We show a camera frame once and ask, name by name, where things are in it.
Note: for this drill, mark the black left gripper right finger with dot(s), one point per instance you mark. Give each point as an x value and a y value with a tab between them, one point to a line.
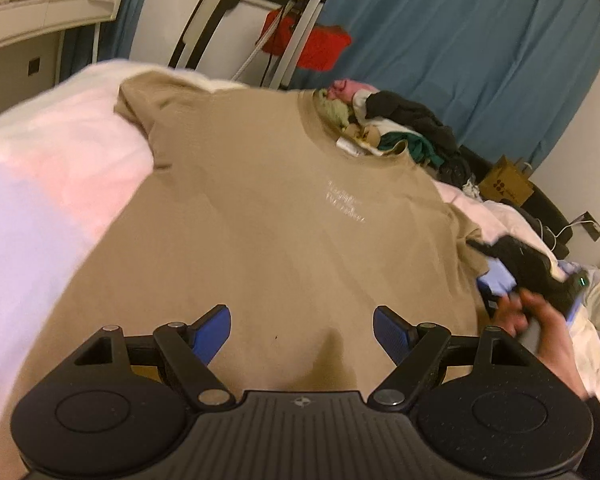
479	400

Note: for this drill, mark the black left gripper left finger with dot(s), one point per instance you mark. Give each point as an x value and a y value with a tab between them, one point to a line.
124	400

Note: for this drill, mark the tan printed t-shirt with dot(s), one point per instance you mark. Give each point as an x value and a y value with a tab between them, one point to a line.
250	203

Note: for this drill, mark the pile of dark clothes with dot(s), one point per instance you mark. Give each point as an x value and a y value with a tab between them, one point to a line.
380	123

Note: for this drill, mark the person's right hand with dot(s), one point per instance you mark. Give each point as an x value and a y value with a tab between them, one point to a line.
516	312

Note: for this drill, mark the black bedside table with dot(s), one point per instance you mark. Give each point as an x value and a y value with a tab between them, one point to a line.
544	216

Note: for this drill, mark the brown paper bag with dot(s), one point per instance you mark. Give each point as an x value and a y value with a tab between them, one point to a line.
505	181

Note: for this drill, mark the blue curtain right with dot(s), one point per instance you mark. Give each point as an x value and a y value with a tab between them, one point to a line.
506	75

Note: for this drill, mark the blue curtain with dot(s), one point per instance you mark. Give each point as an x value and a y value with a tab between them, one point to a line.
506	75
102	42

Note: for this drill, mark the red cloth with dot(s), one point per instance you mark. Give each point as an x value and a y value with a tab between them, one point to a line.
321	51

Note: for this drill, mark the blue curtain left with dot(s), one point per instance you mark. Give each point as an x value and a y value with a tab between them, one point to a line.
102	42

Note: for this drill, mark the white vanity desk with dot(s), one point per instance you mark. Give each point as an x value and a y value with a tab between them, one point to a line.
31	36

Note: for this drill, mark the wall power outlet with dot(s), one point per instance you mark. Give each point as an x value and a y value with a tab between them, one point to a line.
591	226

